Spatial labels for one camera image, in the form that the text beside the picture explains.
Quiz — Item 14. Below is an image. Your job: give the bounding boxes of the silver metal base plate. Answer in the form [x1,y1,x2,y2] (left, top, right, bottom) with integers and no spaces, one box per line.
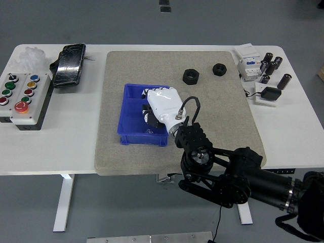
[87,231,215,243]

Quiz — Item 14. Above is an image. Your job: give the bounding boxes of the blue plastic box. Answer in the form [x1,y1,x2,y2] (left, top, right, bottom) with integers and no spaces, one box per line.
[116,83,170,147]

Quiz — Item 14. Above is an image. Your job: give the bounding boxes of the grey under-table bracket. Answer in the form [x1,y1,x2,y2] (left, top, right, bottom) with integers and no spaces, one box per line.
[155,173,176,183]

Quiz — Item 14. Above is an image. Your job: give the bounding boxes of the black power adapter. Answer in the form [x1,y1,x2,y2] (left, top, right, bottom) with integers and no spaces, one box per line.
[260,86,282,102]

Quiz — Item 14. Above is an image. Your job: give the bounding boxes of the black plastic-wrapped device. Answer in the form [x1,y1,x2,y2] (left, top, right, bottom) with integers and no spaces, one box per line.
[49,43,87,90]

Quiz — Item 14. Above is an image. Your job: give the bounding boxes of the crumpled clear plastic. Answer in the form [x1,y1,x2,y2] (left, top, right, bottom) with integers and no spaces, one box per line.
[11,47,50,74]

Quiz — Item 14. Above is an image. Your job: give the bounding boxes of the white selector switch button box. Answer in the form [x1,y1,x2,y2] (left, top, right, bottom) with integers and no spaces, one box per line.
[0,72,25,124]

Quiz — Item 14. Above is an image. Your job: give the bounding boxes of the black adapter cord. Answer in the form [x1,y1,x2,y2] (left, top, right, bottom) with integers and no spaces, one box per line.
[242,89,264,98]

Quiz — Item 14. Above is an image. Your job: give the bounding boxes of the thin black hanging cable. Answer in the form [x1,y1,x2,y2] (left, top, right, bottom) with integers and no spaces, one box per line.
[168,173,224,243]

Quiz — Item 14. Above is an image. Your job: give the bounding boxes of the white circuit breaker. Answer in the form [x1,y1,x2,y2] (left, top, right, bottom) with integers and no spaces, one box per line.
[233,43,264,82]

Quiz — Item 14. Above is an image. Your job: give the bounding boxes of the white emergency stop button box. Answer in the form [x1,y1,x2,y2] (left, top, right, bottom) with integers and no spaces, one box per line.
[10,73,53,132]

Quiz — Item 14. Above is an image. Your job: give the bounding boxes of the white table leg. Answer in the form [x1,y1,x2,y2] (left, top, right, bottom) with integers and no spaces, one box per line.
[236,202,254,225]
[52,174,75,232]

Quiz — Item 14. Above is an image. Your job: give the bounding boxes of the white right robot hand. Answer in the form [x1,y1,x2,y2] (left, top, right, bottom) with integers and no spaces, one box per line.
[141,87,188,130]

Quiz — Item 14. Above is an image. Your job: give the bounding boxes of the small black hex nut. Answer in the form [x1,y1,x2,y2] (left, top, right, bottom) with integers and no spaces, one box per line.
[212,63,227,76]

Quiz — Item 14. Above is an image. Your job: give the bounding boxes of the grey-brown mat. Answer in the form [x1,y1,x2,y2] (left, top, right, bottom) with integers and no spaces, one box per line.
[94,51,268,177]

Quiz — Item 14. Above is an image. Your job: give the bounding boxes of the large black hex nut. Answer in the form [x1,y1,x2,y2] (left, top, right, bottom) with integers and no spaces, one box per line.
[182,68,201,86]

